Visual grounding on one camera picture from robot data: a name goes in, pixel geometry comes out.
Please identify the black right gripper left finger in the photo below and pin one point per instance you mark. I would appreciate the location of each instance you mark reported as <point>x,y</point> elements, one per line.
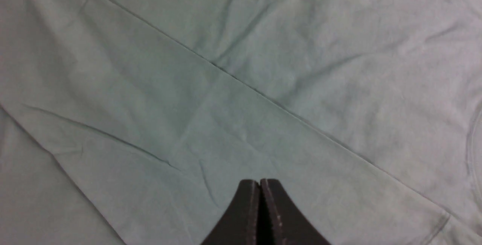
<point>239,223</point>

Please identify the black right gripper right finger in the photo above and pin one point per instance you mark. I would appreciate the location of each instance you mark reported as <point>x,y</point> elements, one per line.
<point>281,222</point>

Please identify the green long-sleeved shirt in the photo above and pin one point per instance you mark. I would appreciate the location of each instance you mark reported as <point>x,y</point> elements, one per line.
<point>131,122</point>

